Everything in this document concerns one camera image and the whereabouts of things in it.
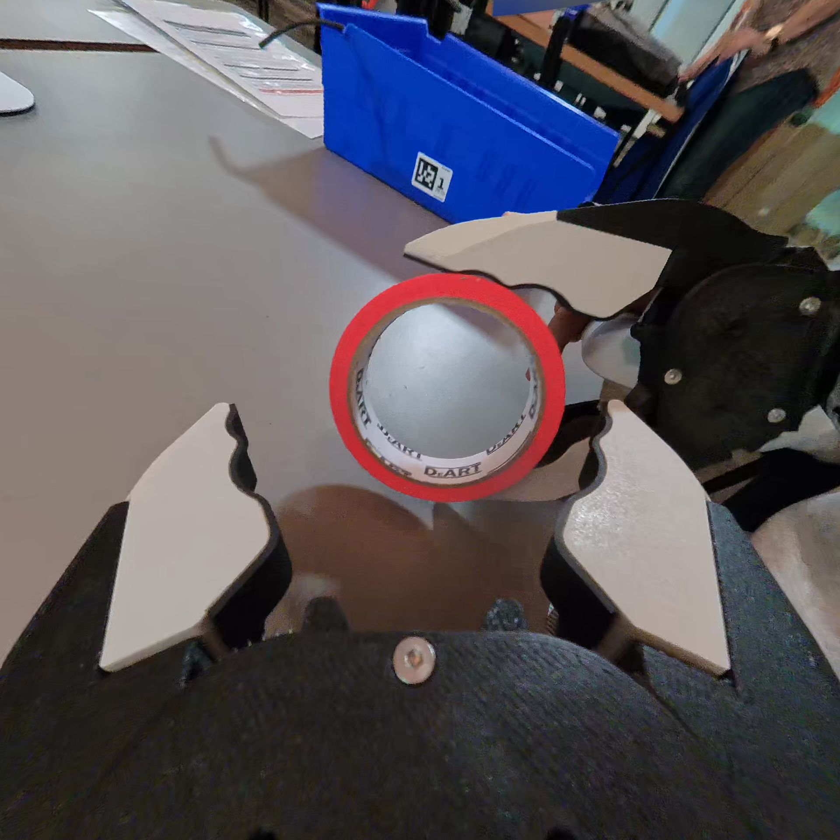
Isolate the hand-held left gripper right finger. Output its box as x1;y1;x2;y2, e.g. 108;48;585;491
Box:
541;399;732;677

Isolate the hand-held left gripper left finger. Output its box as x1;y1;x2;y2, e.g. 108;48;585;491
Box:
98;402;293;673

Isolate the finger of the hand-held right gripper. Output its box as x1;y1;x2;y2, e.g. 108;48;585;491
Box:
403;210;673;319
508;403;608;503

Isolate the red tape roll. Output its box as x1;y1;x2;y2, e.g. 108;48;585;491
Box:
329;273;567;503

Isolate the person's right hand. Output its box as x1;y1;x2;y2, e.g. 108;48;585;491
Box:
550;304;588;346

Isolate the blue plastic bin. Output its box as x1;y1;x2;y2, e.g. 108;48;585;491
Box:
316;3;621;224

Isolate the wooden table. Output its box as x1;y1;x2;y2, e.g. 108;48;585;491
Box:
492;13;686;126

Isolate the dark blue chair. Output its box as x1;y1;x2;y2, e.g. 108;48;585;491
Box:
594;56;746;204

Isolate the printed paper in plastic sleeve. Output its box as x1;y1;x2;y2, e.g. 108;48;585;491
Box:
88;0;326;139

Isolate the white flat pad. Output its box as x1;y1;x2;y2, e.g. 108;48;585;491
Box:
0;71;35;116

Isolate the black cable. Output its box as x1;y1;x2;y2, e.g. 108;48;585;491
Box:
258;20;345;50

